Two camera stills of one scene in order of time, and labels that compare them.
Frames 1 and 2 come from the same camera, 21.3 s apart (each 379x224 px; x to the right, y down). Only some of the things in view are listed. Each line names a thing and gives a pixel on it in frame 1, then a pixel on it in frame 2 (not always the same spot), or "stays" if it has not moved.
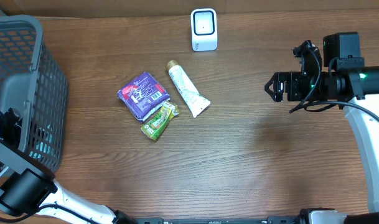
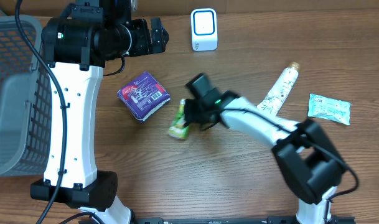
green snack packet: (155, 127) → (177, 129)
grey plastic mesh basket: (25, 77) stays
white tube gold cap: (196, 102) → (274, 101)
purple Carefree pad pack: (142, 96) stays
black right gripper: (291, 79) → (192, 107)
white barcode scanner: (204, 29) stays
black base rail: (269, 220) stays
